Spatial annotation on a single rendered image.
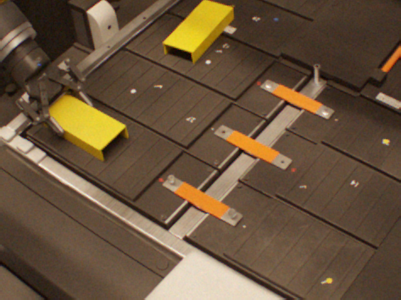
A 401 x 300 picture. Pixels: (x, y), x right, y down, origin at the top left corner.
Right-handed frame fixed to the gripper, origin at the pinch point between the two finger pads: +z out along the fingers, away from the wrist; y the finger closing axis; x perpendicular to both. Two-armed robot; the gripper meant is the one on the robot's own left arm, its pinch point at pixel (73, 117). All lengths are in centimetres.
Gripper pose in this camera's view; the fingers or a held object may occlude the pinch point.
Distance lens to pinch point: 138.6
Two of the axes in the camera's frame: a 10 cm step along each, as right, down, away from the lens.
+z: 6.6, 7.5, 1.1
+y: 6.2, -6.1, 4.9
